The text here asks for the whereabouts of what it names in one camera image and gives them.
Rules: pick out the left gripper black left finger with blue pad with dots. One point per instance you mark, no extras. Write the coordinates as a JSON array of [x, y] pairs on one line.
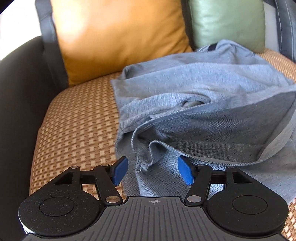
[[73, 200]]

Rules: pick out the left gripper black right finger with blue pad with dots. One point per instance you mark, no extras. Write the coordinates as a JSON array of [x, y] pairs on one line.
[[233, 200]]

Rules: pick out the grey herringbone zip garment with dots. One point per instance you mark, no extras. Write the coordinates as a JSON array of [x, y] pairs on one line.
[[222, 105]]

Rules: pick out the woven brown seat mat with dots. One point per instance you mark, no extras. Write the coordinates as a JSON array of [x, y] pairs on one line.
[[81, 126]]

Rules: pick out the dark grey sofa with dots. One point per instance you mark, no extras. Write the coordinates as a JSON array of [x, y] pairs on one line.
[[31, 77]]

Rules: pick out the mustard leather cushion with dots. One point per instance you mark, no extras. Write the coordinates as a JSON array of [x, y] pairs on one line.
[[97, 38]]

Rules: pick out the green leather cushion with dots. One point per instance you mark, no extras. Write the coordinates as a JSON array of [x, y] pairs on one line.
[[240, 21]]

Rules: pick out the grey striped cushion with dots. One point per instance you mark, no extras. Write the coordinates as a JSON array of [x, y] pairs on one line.
[[280, 27]]

